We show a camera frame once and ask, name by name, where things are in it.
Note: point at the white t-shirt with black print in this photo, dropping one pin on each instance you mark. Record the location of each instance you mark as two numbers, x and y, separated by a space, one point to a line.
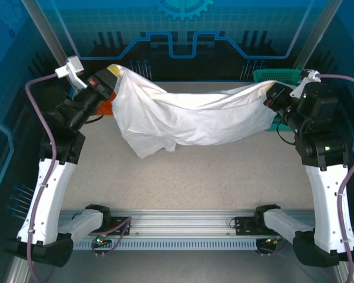
179 118

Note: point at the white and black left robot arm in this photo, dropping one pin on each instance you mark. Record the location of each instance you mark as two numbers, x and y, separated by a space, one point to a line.
47 200

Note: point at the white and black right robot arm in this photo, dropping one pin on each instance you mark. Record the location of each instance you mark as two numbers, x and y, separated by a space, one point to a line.
321 200

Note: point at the green plastic basket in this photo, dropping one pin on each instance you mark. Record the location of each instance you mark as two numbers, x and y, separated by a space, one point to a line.
275 76

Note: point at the folded orange t-shirt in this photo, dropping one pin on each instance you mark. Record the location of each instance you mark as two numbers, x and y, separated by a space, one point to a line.
107 106

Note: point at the small LED connector board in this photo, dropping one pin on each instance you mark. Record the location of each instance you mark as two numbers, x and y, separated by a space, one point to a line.
271 241
99 240

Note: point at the aluminium frame post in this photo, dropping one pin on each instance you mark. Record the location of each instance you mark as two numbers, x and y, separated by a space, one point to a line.
48 35
318 35

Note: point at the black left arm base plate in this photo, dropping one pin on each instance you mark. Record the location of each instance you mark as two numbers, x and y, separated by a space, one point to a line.
117 225

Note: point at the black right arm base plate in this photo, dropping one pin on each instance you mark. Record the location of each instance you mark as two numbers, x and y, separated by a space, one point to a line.
244 225

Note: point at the aluminium mounting rail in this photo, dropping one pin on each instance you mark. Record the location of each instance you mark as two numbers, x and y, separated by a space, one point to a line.
179 221

